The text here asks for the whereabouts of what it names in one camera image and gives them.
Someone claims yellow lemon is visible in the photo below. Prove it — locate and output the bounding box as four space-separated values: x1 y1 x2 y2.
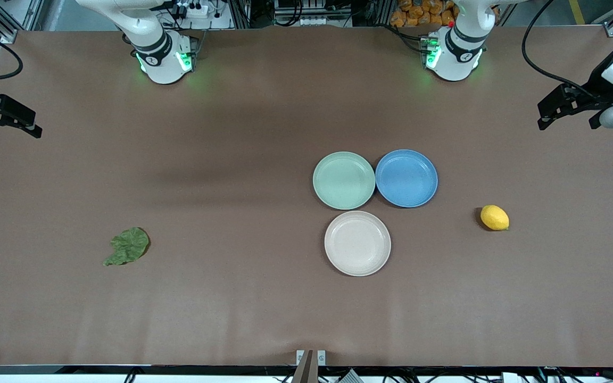
480 205 510 231

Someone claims green lettuce leaf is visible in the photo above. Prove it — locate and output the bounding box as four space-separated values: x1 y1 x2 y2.
103 227 151 267

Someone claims blue plate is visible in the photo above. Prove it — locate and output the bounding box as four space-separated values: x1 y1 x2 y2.
375 149 438 208

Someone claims bag of orange items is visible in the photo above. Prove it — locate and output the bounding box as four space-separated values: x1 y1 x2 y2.
390 0 459 28

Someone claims paper table cover sheet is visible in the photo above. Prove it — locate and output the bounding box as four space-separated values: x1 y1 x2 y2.
0 26 613 368

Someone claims white power strip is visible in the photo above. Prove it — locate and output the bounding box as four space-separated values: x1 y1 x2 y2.
176 0 222 19

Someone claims light green plate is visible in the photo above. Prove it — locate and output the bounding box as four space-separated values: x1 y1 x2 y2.
313 152 376 210

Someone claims beige plate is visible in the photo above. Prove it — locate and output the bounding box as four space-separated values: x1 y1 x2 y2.
324 211 392 277

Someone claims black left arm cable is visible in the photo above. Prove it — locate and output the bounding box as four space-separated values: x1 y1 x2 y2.
522 0 605 99

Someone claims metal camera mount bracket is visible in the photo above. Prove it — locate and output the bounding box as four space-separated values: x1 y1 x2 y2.
296 349 326 383

